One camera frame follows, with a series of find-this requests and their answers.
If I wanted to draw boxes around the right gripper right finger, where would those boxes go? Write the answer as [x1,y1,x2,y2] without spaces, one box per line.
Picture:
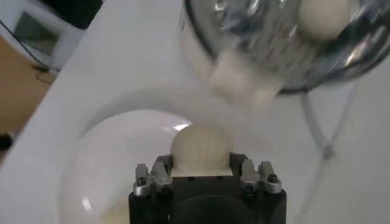
[230,152,283,195]

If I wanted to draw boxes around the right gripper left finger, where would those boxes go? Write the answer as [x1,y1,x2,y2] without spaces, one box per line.
[133,153,174,197]

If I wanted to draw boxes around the white steamed baozi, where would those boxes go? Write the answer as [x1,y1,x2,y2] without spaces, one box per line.
[297,0,353,40]
[169,124,234,177]

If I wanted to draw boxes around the perforated steel steamer basket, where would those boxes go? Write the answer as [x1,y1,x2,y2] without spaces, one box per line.
[182,0,390,95]

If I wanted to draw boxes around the white oval plate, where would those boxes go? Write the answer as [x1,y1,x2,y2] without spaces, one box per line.
[57,108,244,224]

